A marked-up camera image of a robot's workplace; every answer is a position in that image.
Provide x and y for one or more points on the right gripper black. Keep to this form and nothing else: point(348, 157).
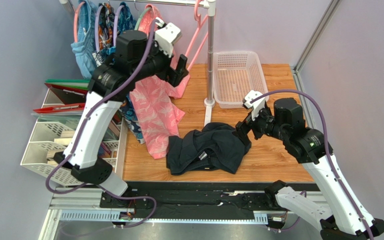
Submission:
point(250, 122)

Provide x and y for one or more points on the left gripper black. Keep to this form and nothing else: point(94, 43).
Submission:
point(174, 77)

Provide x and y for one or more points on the dark navy shorts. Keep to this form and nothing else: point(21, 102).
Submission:
point(217, 146)

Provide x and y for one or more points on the pink plastic hanger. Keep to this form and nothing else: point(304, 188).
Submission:
point(200, 23)

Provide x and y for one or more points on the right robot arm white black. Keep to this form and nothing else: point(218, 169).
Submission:
point(344, 218)

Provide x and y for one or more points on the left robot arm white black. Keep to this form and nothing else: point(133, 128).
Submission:
point(81, 155)

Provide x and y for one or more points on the pink fish print shorts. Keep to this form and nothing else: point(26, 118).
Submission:
point(157, 116)

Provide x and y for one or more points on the blue patterned shorts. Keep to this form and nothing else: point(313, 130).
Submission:
point(123, 21)

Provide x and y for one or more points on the orange patterned shorts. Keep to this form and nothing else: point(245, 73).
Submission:
point(104, 26)

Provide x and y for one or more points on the light blue shorts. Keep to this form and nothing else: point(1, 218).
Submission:
point(83, 46)

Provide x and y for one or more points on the white plastic basket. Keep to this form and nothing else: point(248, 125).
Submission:
point(235, 74)

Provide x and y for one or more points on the metal clothes rack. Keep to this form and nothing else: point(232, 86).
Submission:
point(208, 66)

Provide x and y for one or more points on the green folder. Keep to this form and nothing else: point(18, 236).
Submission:
point(70, 83)

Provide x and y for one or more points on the red clipboard folder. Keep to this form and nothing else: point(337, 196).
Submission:
point(72, 99)

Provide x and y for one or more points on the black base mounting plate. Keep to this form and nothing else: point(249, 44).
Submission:
point(194, 200)

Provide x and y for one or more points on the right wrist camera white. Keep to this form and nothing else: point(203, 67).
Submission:
point(255, 102)

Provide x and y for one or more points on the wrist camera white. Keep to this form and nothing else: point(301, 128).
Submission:
point(255, 102)
point(166, 36)

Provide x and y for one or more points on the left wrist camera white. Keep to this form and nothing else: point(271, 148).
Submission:
point(166, 36)

